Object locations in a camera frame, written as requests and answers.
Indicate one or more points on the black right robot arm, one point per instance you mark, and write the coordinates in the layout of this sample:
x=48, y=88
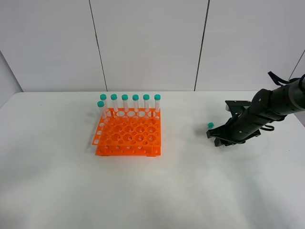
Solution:
x=288, y=98

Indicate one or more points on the orange test tube rack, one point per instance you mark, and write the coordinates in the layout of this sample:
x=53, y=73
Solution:
x=129, y=134

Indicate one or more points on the clear test tube teal cap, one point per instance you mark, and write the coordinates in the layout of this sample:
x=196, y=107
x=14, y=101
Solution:
x=210, y=125

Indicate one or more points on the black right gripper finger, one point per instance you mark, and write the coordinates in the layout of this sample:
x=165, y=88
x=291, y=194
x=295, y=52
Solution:
x=219, y=142
x=219, y=132

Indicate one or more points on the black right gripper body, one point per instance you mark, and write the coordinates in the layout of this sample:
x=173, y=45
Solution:
x=244, y=123

